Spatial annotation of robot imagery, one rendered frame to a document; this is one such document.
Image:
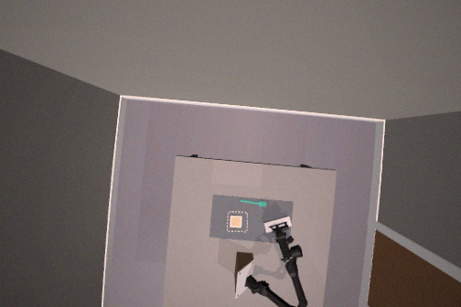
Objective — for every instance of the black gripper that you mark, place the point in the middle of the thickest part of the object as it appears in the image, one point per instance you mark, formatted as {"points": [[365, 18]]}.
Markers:
{"points": [[281, 237]]}

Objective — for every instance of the teal small trowel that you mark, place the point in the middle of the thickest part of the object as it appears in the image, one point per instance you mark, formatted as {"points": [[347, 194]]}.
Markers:
{"points": [[261, 203]]}

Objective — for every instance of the cream square tile with dark blue square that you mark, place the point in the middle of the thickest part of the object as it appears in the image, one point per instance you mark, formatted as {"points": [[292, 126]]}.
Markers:
{"points": [[235, 221]]}

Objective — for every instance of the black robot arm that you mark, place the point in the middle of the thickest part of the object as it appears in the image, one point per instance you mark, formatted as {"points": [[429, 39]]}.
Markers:
{"points": [[262, 287]]}

